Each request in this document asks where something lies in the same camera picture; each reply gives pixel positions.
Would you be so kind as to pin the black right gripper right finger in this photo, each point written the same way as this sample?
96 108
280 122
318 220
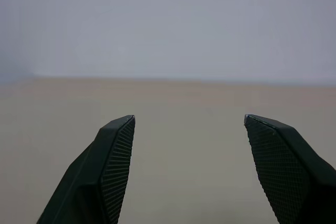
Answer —
288 171

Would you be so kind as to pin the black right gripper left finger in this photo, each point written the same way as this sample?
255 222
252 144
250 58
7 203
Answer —
99 171

